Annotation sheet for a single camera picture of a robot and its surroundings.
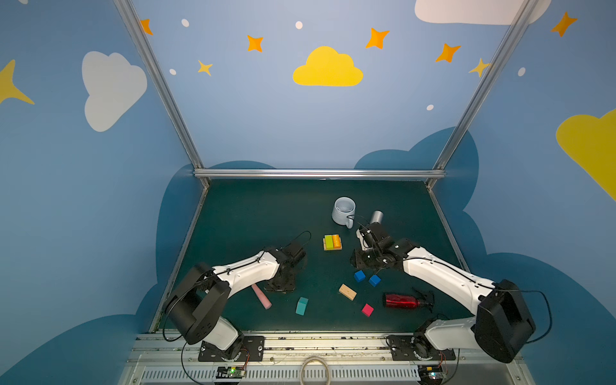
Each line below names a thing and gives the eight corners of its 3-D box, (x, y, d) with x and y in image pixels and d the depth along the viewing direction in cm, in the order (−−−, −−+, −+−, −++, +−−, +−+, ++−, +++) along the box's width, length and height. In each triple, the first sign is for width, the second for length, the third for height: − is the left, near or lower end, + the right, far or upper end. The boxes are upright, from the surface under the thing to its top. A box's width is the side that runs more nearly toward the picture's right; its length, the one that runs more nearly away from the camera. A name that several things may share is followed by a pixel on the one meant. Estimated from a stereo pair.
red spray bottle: (384, 311, 83) (387, 307, 80) (381, 292, 88) (384, 288, 84) (432, 311, 84) (438, 307, 80) (426, 293, 88) (431, 288, 84)
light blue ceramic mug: (332, 229, 105) (334, 219, 99) (331, 206, 114) (332, 196, 108) (354, 229, 105) (357, 219, 99) (351, 206, 114) (354, 196, 108)
